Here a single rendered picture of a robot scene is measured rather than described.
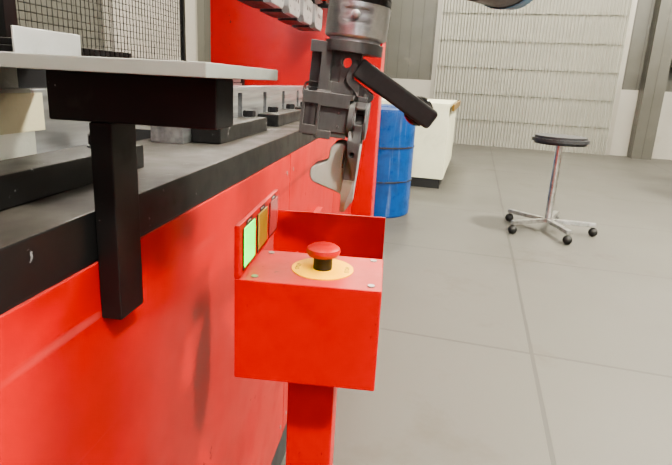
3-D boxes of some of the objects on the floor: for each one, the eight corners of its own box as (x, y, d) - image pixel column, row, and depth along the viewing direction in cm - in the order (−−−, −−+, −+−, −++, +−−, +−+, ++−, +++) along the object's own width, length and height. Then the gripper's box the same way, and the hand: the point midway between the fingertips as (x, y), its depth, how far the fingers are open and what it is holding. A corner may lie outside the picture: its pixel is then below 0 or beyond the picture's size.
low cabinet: (296, 150, 740) (298, 91, 719) (453, 164, 687) (460, 100, 666) (241, 169, 569) (241, 91, 549) (445, 189, 516) (454, 104, 495)
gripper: (319, 40, 68) (300, 196, 73) (308, 34, 59) (287, 211, 65) (383, 49, 67) (359, 206, 73) (382, 44, 59) (355, 222, 64)
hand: (348, 202), depth 68 cm, fingers closed
